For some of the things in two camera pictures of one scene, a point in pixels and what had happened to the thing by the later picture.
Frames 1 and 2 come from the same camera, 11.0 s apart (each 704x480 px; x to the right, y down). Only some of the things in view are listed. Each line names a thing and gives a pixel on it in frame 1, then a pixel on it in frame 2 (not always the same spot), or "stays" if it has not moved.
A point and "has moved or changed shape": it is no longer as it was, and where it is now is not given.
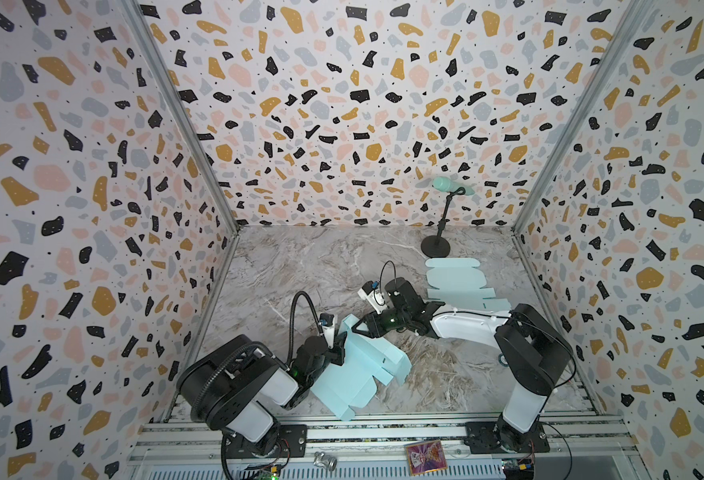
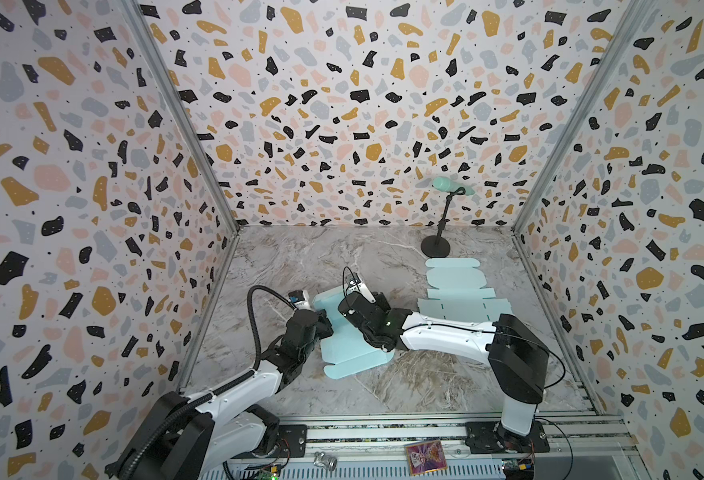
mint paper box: (352, 383) has moved or changed shape
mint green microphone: (445, 184) stays
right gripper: (379, 321) -> (348, 305)
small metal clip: (321, 460) stays
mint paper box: (458, 283) stays
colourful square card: (425, 457) stays
